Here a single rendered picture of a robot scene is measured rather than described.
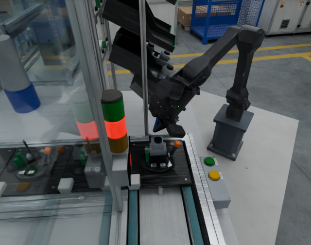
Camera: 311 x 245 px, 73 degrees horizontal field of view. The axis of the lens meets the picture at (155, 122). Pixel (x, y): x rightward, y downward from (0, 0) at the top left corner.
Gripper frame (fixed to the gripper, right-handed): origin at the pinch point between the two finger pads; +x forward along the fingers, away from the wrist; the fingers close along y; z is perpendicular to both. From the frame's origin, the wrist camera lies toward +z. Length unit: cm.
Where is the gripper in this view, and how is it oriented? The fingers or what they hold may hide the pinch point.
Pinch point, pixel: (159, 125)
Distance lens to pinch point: 75.4
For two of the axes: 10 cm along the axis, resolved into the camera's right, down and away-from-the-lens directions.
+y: 3.6, 7.2, -5.9
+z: -7.6, -1.3, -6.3
